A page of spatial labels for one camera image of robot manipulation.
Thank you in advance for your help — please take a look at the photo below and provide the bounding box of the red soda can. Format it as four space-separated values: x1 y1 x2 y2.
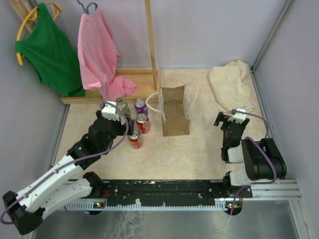
127 129 143 149
136 114 150 134

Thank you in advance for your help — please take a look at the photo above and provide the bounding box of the green glass bottle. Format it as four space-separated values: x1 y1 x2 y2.
116 98 131 117

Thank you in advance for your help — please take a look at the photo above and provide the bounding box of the silver top purple can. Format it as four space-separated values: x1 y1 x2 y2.
134 99 148 115

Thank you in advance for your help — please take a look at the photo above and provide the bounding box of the red soda can back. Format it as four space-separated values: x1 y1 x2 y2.
127 129 143 149

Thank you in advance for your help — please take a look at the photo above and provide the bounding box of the purple soda can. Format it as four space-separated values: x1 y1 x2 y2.
119 116 126 125

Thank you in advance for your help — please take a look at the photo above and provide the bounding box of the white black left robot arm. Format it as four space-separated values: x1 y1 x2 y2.
2 111 135 235

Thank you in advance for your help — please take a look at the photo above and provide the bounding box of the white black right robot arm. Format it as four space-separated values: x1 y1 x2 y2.
214 109 287 197

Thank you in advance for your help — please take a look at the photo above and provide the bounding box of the beige crumpled cloth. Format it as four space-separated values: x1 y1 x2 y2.
208 60 254 113

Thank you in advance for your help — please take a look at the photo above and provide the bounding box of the wooden clothes rack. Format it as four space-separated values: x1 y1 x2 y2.
9 0 160 105

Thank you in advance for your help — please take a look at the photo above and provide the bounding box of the pink t-shirt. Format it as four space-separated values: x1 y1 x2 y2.
77 7 138 101

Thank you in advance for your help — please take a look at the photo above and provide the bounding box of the green tank top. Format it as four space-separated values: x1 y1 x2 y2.
15 2 86 97

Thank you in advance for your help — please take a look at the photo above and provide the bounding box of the grey clothes hanger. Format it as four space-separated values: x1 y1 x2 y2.
77 0 98 15

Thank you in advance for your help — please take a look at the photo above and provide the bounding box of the yellow clothes hanger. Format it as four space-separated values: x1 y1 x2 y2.
15 1 62 66

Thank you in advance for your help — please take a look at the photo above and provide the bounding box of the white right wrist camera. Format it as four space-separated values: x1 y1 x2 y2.
228 108 246 124

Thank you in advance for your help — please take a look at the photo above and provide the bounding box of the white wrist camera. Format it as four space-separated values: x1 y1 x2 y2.
100 101 120 121
228 108 246 124

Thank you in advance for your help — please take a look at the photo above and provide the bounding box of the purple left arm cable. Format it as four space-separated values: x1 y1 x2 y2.
0 101 130 226

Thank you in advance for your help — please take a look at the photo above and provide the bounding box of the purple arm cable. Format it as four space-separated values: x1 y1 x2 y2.
0 101 130 226
229 109 278 216

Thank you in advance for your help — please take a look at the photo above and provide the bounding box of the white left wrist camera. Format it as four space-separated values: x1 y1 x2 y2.
100 101 120 121

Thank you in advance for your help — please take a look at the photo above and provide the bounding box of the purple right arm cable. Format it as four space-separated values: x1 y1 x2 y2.
229 109 278 216

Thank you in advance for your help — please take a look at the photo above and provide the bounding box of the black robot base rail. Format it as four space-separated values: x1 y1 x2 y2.
74 178 253 207

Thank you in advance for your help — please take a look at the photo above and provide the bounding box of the aluminium frame rail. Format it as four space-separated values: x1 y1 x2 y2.
30 179 303 200

